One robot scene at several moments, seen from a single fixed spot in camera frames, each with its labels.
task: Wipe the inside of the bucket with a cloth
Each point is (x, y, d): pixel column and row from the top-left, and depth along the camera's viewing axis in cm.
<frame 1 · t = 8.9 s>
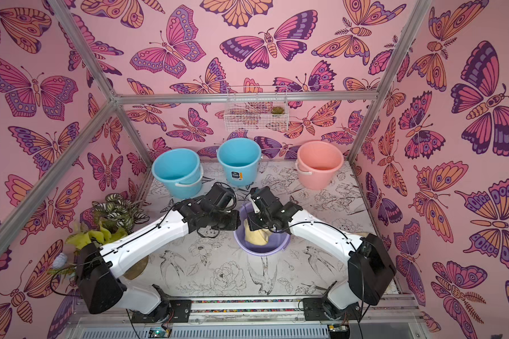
left hand: (243, 222, 78), fingers closed
right hand: (250, 217, 82), fingers closed
purple plastic bucket: (277, 241, 91), point 2 cm above the table
yellow cleaning cloth: (256, 237, 81), point 12 cm above the table
pink plastic bucket: (315, 161, 100), point 17 cm above the table
potted green leafy plant: (115, 217, 73), point 25 cm above the table

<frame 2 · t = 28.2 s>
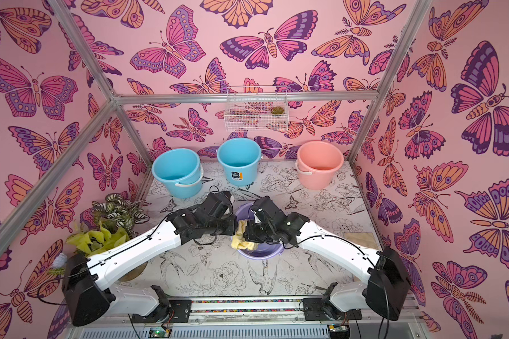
left hand: (241, 224, 77), fingers closed
right hand: (242, 233, 75), fingers closed
yellow cleaning cloth: (239, 241, 70), point 21 cm above the table
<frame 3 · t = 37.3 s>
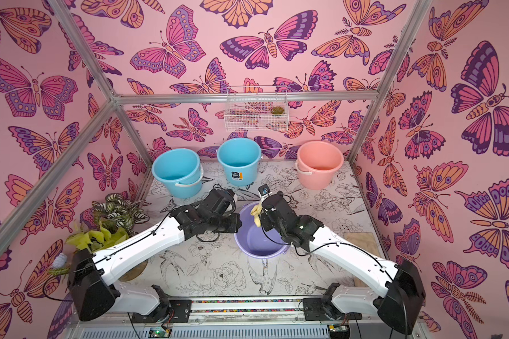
left hand: (244, 223, 77), fingers closed
right hand: (268, 205, 78), fingers closed
yellow cleaning cloth: (255, 211, 79), point 20 cm above the table
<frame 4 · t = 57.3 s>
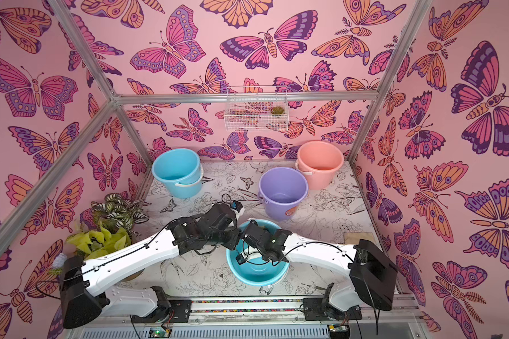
left hand: (243, 234, 75), fingers closed
right hand: (263, 232, 83), fingers closed
purple plastic bucket: (281, 190, 99), point 9 cm above the table
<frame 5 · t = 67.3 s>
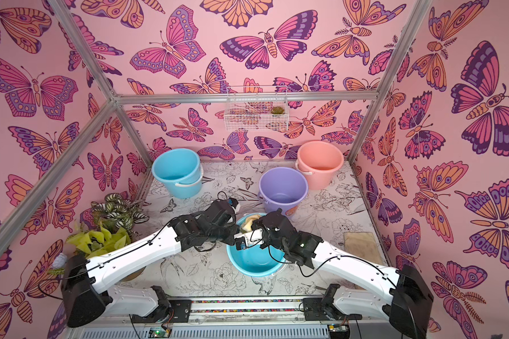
left hand: (241, 231, 77), fingers closed
right hand: (255, 214, 76), fingers closed
